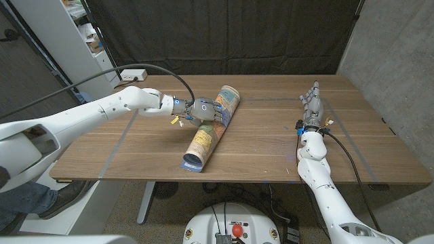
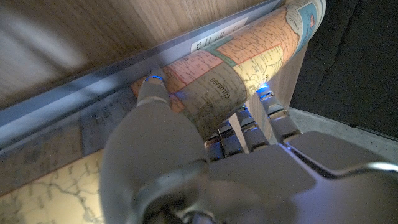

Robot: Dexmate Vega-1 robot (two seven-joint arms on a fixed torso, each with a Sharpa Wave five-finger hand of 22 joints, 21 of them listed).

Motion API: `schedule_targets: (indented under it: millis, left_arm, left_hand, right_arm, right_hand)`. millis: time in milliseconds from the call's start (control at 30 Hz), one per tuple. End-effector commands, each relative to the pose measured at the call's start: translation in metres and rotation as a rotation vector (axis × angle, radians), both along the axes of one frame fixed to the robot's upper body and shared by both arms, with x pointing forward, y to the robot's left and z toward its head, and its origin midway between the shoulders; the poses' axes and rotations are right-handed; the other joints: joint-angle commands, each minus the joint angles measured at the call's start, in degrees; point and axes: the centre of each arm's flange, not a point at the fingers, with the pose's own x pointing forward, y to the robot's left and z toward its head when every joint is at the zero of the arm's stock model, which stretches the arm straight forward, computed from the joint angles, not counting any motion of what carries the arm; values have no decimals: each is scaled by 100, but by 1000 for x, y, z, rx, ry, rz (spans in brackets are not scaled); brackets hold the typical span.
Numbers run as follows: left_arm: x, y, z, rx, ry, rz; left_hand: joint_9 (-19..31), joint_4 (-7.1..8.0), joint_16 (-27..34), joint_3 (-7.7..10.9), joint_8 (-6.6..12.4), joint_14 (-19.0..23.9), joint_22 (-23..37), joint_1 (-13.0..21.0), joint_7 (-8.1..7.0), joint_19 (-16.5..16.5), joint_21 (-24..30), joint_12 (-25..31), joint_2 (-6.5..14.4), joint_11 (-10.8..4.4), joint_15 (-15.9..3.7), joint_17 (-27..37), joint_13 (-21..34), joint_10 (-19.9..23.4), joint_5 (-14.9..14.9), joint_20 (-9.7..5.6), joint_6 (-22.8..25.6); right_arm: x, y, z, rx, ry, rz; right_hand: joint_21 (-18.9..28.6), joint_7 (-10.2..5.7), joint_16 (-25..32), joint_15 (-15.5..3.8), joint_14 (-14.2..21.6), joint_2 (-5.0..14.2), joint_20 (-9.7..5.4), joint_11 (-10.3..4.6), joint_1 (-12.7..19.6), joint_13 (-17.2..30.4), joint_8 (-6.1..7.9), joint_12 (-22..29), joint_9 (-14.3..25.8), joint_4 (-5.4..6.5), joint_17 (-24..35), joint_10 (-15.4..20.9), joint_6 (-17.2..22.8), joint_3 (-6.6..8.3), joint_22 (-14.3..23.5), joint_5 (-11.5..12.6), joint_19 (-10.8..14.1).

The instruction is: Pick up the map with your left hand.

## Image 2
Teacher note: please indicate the black backdrop curtain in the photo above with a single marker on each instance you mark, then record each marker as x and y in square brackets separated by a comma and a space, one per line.
[357, 62]

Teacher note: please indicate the colourful paper map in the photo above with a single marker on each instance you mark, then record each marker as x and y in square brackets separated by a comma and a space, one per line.
[224, 68]

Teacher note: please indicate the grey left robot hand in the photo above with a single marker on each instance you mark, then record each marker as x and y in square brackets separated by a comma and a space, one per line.
[248, 186]

